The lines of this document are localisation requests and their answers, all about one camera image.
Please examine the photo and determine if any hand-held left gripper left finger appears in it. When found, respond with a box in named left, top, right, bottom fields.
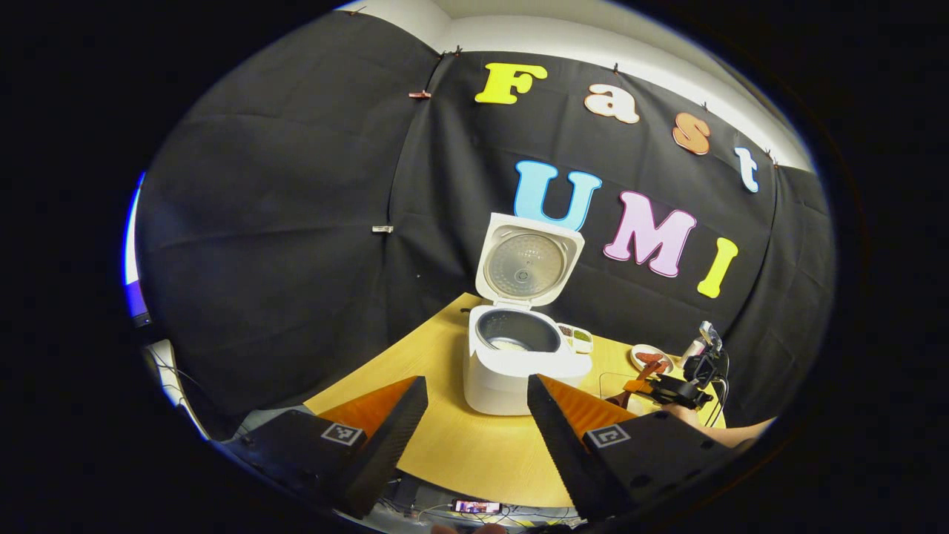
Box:
left=222, top=376, right=429, bottom=520

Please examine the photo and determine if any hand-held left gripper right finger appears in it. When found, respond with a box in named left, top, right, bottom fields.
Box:
left=526, top=373, right=742, bottom=522

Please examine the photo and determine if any brown wooden spoon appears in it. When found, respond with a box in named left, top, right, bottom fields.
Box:
left=606, top=360, right=668, bottom=409

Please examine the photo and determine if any white rice cooker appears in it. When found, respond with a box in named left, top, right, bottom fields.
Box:
left=463, top=212, right=594, bottom=416

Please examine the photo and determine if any white round plate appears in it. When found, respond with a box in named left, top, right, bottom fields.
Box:
left=630, top=344, right=675, bottom=375

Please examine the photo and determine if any clear plastic tray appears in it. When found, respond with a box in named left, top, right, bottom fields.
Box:
left=598, top=369, right=668, bottom=416

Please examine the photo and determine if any white divided grain dish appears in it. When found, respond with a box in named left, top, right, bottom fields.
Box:
left=558, top=323, right=594, bottom=355

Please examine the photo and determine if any black backdrop cloth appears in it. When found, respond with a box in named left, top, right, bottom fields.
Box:
left=137, top=11, right=835, bottom=438

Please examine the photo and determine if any lit display screen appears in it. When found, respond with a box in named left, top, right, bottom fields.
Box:
left=122, top=172, right=153, bottom=327

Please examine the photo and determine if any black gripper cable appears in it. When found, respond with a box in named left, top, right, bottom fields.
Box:
left=708, top=355, right=733, bottom=429

